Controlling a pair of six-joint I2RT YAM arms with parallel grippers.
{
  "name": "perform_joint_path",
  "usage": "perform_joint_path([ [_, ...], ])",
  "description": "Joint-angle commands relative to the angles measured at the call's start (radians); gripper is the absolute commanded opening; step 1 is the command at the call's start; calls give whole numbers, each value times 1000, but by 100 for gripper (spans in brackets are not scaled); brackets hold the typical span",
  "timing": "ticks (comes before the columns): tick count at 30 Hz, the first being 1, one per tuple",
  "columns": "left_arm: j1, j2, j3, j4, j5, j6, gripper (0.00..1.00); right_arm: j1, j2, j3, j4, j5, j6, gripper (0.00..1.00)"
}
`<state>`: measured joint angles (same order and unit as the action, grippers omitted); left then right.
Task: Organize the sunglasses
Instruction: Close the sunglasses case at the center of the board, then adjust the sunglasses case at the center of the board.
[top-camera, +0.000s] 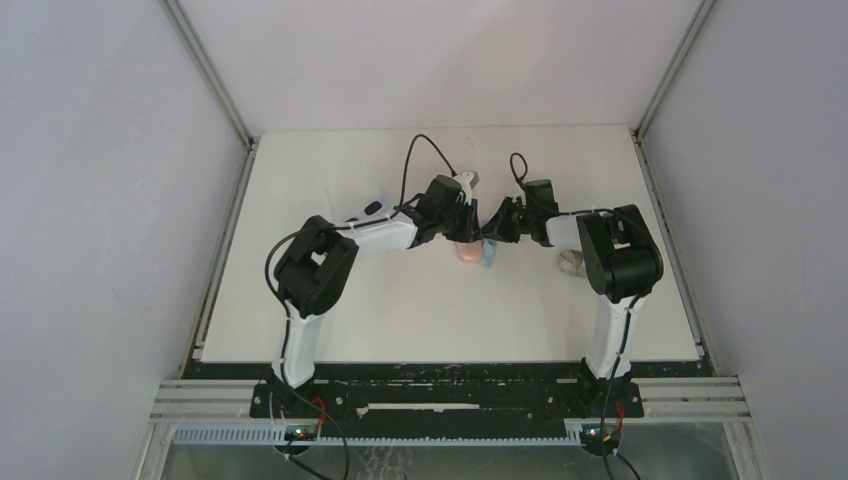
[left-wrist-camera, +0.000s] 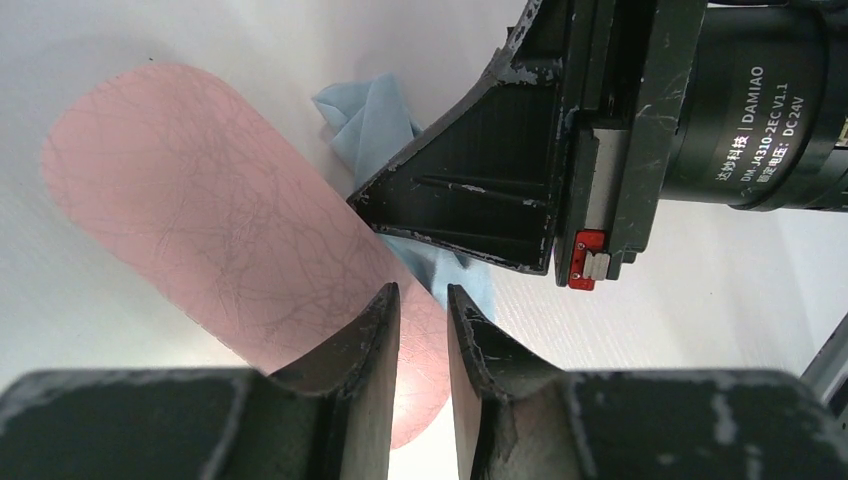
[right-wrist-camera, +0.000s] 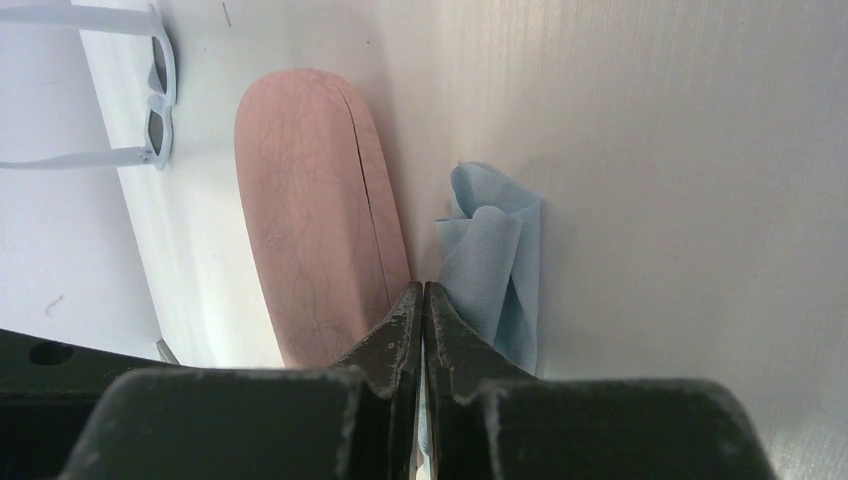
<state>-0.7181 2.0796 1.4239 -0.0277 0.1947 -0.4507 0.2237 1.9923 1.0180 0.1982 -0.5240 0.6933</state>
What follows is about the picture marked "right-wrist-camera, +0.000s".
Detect light blue cloth right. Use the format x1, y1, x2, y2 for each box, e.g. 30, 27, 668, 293
436, 163, 542, 374

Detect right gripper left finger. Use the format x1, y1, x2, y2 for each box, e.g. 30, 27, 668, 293
61, 282, 423, 479

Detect white sunglasses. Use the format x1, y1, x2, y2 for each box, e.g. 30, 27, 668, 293
0, 3, 178, 172

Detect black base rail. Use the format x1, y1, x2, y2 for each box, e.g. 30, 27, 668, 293
1, 330, 163, 479

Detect pink glasses case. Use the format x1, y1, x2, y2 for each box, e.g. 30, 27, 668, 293
234, 69, 411, 368

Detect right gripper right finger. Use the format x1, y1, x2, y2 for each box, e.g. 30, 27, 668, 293
423, 282, 775, 479

